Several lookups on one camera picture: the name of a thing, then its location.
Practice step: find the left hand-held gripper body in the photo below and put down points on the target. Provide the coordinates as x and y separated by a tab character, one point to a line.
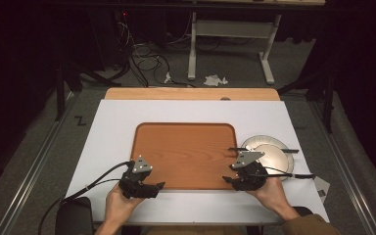
141	165

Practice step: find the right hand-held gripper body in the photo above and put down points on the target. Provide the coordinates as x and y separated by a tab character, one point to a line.
253	178

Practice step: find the person's right hand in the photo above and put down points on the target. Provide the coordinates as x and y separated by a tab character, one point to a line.
274	197

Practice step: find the person's left hand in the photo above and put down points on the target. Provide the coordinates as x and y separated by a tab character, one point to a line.
119	205

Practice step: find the small silver plate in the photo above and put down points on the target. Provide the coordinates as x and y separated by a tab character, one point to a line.
275	160

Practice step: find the large silver plate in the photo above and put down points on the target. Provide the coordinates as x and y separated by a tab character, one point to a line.
258	142

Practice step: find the brown wooden tray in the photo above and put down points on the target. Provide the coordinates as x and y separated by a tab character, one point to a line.
182	153

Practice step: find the white table board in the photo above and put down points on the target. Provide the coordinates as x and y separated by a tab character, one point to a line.
117	130

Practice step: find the black slim utensil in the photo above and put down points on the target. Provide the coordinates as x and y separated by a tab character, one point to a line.
290	151

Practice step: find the grey paper tag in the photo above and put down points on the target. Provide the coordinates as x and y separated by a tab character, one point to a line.
321	187

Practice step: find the black chair armrest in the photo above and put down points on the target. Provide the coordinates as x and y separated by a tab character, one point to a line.
75	217

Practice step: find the wooden table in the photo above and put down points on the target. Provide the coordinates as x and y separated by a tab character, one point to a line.
176	93

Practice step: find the small white paper scrap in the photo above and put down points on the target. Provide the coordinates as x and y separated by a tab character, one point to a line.
167	78

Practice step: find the crumpled white paper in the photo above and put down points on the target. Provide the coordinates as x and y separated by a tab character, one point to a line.
214	80

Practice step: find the black metal stand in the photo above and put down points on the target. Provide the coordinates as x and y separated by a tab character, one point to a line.
60	94
328	101

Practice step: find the metal floor rail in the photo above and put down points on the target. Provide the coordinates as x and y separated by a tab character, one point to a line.
32	169
346	169

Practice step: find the white metal desk frame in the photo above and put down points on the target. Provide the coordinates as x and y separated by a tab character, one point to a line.
235	29

